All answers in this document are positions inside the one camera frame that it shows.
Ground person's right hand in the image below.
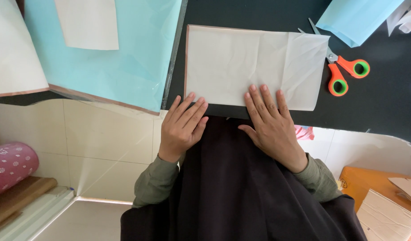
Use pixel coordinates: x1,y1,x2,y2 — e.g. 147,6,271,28
238,84,308,174

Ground person's left hand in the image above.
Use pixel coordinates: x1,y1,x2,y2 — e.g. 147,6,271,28
158,92,209,163

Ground pink cloth piece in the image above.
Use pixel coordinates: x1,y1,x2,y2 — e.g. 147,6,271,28
294,125,315,141

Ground person's black garment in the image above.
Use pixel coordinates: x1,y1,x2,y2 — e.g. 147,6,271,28
120,116,368,241

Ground large light blue paper sheet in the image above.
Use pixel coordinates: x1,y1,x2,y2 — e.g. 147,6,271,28
24,0,183,116

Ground orange cardboard box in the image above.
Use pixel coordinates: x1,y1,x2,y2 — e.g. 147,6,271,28
339,166,411,216

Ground white cardboard box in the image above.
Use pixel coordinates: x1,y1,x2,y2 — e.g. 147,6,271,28
356,189,411,241

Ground small cream paper piece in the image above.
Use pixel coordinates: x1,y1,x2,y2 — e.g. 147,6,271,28
54,0,120,51

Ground folded light blue paper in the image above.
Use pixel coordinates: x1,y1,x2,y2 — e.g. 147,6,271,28
316,0,406,48

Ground white wrapping paper roll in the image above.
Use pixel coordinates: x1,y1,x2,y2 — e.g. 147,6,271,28
0,186,75,241

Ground brown kraft paper roll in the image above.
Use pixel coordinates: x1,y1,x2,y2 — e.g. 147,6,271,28
0,176,58,230

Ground pink flowered wrapping paper roll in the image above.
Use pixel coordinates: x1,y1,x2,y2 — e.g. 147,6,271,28
0,141,39,201

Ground crumpled white paper scraps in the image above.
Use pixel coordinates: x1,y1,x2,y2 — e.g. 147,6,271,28
386,0,411,37

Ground large cream paper sheet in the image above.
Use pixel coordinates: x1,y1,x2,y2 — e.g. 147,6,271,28
0,0,50,98

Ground orange green handled scissors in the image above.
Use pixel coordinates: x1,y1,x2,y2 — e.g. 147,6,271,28
298,18,371,97

